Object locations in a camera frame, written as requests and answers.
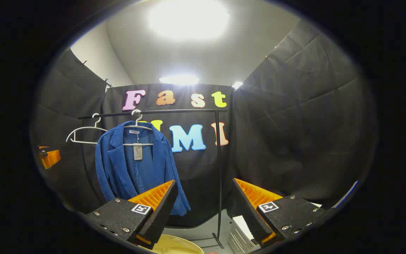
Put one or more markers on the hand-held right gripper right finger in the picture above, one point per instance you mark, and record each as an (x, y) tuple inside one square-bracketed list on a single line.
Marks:
[(247, 211)]

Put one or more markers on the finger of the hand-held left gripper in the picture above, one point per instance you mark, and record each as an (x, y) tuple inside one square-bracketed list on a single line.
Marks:
[(43, 147), (50, 157)]

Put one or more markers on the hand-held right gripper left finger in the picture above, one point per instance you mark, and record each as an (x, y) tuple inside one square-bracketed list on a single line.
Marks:
[(162, 211)]

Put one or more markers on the cream round laundry hamper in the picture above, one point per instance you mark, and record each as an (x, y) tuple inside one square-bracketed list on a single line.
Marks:
[(178, 245)]

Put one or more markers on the white clothes hanger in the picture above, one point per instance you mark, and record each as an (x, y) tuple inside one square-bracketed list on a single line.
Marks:
[(136, 121), (79, 129)]

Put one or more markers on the black metal clothes rack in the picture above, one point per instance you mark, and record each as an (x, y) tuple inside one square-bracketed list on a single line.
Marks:
[(219, 158)]

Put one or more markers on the white storage box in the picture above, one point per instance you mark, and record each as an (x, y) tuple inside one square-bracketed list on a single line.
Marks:
[(241, 225)]

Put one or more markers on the black backdrop cloth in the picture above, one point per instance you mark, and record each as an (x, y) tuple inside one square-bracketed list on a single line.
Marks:
[(294, 123)]

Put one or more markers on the large ceiling light panel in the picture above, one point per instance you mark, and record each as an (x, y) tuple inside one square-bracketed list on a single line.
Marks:
[(189, 17)]

